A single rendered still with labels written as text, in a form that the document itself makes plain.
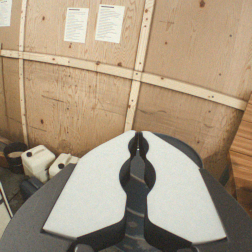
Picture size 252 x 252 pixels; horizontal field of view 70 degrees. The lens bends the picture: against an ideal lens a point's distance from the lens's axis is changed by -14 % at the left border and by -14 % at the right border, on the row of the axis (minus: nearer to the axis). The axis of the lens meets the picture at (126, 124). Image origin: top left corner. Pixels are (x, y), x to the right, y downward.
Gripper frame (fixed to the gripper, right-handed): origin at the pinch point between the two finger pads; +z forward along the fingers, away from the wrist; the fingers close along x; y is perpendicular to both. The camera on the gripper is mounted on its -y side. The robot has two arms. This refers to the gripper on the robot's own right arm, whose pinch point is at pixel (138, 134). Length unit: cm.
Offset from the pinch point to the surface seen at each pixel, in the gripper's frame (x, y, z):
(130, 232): -1, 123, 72
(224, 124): 69, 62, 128
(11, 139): -162, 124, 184
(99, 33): -32, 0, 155
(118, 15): -17, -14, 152
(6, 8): -140, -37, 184
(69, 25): -60, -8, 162
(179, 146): 32, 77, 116
